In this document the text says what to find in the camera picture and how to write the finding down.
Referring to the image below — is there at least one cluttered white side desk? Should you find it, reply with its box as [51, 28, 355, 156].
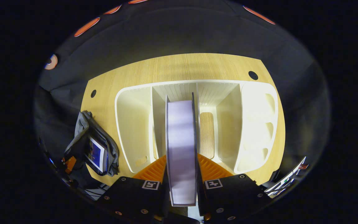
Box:
[264, 156, 309, 199]

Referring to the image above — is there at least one white-bordered blue cover book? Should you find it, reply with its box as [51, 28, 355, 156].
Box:
[166, 92, 200, 207]
[87, 137, 108, 173]

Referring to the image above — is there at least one grey fabric schoolbag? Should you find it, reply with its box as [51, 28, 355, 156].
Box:
[64, 110, 120, 177]

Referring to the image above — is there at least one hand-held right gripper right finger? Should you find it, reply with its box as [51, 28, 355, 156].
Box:
[197, 153, 273, 223]

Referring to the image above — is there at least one white plastic bookshelf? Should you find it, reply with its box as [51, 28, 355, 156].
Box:
[114, 80, 279, 175]

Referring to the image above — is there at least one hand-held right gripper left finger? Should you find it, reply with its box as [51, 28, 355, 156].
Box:
[100, 155, 170, 220]

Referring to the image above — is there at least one black backdrop cloth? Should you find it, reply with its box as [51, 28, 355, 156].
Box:
[34, 0, 332, 187]

